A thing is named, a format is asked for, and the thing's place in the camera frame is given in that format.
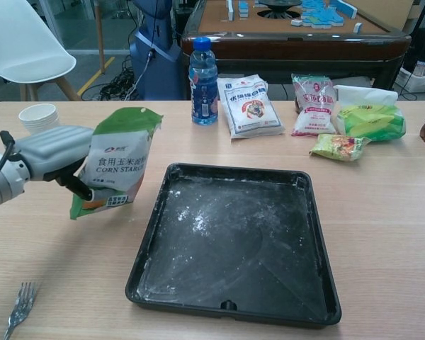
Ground black square baking tray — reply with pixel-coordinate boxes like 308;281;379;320
125;162;343;326

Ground brown mahjong table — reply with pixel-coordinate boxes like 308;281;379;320
180;0;412;95

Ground small green snack packet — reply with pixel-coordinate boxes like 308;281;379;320
308;133;372;162

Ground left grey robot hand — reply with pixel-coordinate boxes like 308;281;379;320
13;126;95;201

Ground green tissue pack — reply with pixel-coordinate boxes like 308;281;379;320
331;84;407;142

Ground clear bottle blue cap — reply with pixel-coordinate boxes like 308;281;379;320
188;36;220;126

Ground white chair wooden legs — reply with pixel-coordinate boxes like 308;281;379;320
0;0;81;102

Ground white bag pink print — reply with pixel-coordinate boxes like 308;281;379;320
290;73;338;137

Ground green white snack bag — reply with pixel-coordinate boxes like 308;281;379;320
69;108;164;221

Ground silver metal fork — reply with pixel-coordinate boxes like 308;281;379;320
3;281;37;340

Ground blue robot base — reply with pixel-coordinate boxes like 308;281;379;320
129;0;185;102

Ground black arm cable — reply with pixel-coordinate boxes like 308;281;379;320
0;130;16;191

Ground white sugar bag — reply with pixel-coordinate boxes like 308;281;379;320
217;73;284;141

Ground black cable tangle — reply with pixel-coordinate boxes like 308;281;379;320
79;67;142;102

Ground black mahjong table hub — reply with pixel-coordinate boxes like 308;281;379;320
256;0;302;18

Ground white paper cup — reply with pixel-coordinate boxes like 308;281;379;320
18;103;60;135

